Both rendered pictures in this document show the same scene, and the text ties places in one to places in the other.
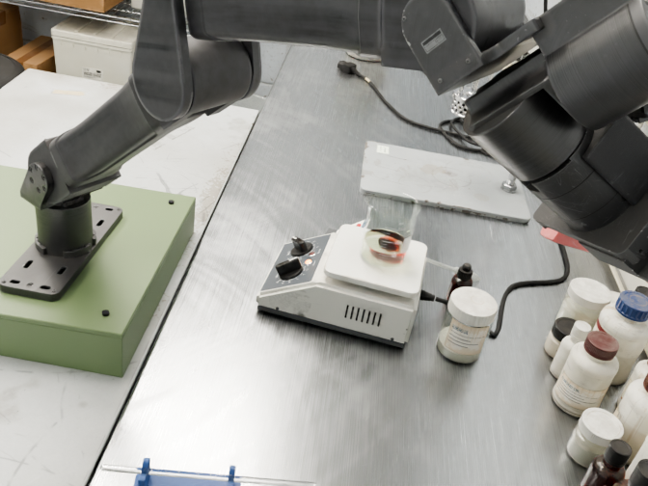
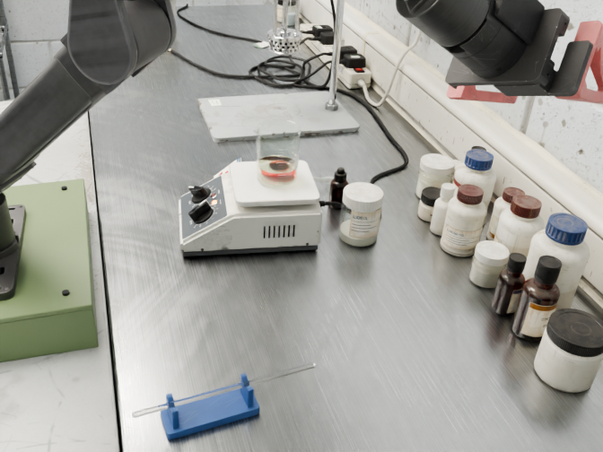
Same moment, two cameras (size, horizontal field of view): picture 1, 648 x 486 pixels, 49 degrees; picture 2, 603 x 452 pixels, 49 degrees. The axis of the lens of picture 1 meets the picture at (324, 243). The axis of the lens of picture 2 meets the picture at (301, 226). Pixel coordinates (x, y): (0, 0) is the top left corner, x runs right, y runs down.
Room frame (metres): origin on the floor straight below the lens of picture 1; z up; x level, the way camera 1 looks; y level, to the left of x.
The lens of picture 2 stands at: (-0.06, 0.17, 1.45)
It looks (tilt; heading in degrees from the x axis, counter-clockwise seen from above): 33 degrees down; 341
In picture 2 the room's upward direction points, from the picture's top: 4 degrees clockwise
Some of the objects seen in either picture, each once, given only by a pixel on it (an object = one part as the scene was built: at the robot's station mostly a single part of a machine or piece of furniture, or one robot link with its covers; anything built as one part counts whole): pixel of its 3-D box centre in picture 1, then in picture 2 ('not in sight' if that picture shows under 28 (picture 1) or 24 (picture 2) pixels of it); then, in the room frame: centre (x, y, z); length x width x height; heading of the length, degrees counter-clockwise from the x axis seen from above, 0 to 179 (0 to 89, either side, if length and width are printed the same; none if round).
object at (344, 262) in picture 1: (377, 258); (273, 182); (0.75, -0.07, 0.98); 0.12 x 0.12 x 0.01; 83
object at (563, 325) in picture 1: (564, 339); (432, 204); (0.73, -0.33, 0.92); 0.04 x 0.04 x 0.04
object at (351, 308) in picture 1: (352, 281); (255, 208); (0.75, -0.05, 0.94); 0.22 x 0.13 x 0.08; 83
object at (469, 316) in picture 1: (466, 325); (361, 214); (0.70, -0.19, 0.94); 0.06 x 0.06 x 0.08
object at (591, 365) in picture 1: (588, 372); (464, 219); (0.64, -0.33, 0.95); 0.06 x 0.06 x 0.10
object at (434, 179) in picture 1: (443, 179); (276, 114); (1.16, -0.19, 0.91); 0.30 x 0.20 x 0.01; 90
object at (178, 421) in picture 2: (187, 484); (210, 404); (0.42, 0.09, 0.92); 0.10 x 0.03 x 0.04; 96
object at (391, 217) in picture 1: (386, 230); (275, 155); (0.75, -0.07, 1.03); 0.07 x 0.06 x 0.08; 98
